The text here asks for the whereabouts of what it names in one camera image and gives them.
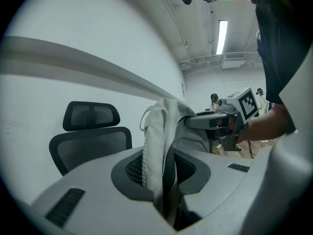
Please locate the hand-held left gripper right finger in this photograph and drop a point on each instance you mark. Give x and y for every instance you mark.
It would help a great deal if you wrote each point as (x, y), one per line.
(232, 195)

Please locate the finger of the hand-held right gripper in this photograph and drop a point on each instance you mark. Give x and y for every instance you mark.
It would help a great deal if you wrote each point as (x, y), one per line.
(205, 122)

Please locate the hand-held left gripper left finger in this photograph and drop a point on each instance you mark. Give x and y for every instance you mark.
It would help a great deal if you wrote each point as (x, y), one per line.
(97, 199)

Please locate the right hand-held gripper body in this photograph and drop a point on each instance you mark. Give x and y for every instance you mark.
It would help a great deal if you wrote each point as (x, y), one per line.
(244, 104)

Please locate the white grey garment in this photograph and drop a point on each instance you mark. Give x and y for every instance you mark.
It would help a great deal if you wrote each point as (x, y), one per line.
(161, 131)

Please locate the black mesh office chair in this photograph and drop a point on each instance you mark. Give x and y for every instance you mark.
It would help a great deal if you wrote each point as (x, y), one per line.
(93, 141)

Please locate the person's right forearm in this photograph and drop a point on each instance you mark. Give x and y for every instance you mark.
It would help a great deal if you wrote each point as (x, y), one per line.
(264, 126)

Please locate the ceiling air conditioner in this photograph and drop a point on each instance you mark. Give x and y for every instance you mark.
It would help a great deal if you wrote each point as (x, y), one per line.
(233, 60)

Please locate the person's black shirt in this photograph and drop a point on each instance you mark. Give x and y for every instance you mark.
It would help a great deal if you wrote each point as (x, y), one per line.
(276, 45)

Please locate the ceiling light strip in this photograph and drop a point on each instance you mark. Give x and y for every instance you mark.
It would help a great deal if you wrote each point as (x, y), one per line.
(222, 37)

